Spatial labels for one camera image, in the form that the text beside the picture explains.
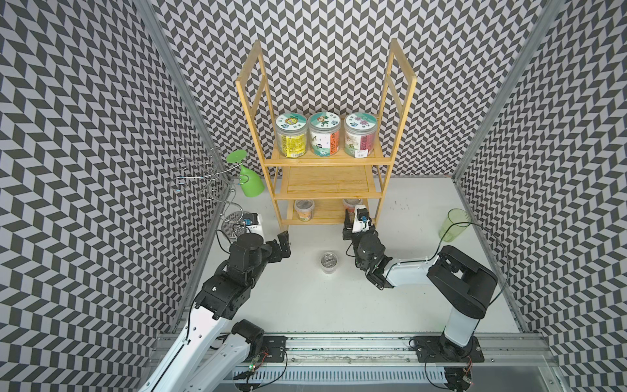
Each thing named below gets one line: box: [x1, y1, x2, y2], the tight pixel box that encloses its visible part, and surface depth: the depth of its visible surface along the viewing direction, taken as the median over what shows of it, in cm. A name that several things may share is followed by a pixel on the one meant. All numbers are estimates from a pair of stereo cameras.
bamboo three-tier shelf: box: [235, 38, 417, 227], surface depth 77 cm
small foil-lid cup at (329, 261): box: [320, 250, 338, 275], surface depth 88 cm
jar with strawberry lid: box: [308, 111, 342, 157], surface depth 61 cm
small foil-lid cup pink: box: [342, 198, 364, 219], surface depth 83 cm
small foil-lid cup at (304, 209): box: [294, 199, 316, 223], surface depth 82 cm
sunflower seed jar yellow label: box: [275, 111, 309, 159], surface depth 61 cm
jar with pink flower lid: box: [343, 111, 378, 159], surface depth 61 cm
